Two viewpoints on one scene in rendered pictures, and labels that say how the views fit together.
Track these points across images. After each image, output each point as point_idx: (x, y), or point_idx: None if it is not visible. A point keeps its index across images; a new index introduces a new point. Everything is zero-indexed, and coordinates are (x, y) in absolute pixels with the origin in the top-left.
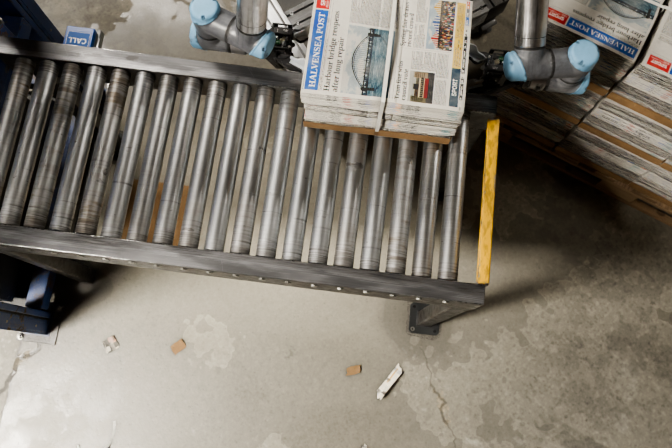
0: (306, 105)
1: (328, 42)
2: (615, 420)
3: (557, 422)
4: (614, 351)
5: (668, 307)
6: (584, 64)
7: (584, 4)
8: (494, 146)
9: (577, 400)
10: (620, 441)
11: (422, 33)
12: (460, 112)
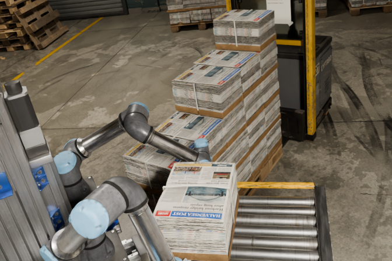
0: (225, 234)
1: (192, 210)
2: (353, 217)
3: (363, 239)
4: None
5: None
6: (206, 141)
7: (168, 157)
8: (240, 182)
9: (348, 231)
10: (363, 215)
11: (191, 176)
12: (234, 163)
